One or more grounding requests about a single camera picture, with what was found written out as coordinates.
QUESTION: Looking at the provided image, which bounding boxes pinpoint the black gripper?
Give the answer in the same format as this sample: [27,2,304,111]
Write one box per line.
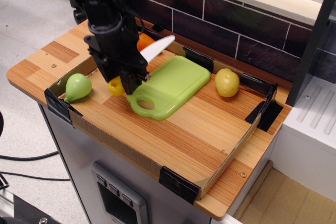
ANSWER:
[85,15,151,95]

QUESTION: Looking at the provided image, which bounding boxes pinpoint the yellow-handled white toy knife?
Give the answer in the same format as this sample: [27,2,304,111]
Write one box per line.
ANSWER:
[108,35,175,96]

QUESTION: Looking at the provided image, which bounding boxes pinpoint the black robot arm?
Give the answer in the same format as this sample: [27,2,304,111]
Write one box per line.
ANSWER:
[73,0,150,94]

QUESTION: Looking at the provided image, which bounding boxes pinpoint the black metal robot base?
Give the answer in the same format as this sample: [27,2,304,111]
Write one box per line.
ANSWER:
[1,174,59,224]

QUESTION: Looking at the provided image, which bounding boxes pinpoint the cardboard fence with black tape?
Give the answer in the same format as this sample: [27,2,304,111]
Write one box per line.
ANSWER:
[45,44,284,208]

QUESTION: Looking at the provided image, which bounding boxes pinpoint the green plastic cutting board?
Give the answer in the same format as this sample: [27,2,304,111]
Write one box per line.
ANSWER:
[127,56,211,120]

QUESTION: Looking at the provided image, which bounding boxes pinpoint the orange toy carrot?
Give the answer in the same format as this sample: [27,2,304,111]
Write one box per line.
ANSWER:
[137,33,155,51]

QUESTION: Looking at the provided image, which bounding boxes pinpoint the green toy pear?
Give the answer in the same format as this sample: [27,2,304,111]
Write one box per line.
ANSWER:
[64,73,92,102]

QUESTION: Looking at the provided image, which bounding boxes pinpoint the black office chair base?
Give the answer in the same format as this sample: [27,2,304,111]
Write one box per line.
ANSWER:
[69,0,87,25]

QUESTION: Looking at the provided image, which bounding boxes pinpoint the yellow toy potato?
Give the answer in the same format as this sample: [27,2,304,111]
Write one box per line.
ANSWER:
[215,68,240,98]

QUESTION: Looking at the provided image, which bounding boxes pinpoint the grey toy oven front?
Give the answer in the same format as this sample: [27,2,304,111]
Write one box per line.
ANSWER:
[91,163,149,223]

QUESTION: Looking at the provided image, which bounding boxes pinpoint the white toy sink counter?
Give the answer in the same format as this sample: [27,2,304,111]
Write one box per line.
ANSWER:
[270,77,335,201]

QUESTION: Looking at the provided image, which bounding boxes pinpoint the black floor cable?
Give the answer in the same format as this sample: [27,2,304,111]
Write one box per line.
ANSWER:
[0,151,59,161]
[0,171,71,182]

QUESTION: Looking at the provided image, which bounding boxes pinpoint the dark vertical post right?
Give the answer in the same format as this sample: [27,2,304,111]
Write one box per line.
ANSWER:
[286,0,335,106]

